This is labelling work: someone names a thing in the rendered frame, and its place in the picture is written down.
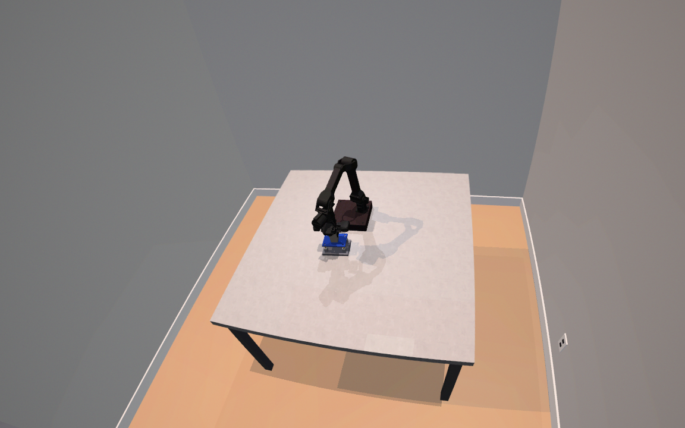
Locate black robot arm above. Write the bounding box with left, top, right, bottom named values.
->
left=312, top=156, right=369, bottom=236

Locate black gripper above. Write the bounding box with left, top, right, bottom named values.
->
left=313, top=214, right=350, bottom=238

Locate blue board with square handle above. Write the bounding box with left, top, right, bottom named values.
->
left=322, top=233, right=348, bottom=247

